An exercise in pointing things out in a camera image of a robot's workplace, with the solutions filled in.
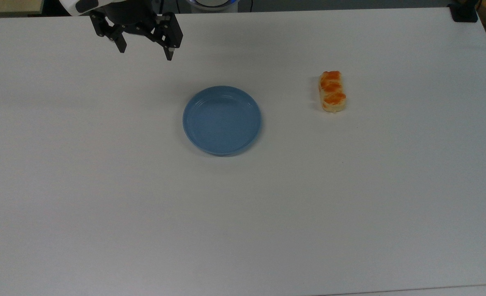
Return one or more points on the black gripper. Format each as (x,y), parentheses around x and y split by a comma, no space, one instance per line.
(132,14)

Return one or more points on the black clamp mount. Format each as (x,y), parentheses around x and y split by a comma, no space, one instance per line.
(464,12)

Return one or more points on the bread with orange glaze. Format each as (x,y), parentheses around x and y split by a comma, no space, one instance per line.
(332,91)

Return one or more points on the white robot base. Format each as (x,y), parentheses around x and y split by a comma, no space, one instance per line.
(212,3)

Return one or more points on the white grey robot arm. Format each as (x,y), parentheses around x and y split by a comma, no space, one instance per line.
(78,6)

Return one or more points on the blue round plate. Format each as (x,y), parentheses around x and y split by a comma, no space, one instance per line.
(222,120)

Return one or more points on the wooden board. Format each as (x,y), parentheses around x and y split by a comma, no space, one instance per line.
(12,6)

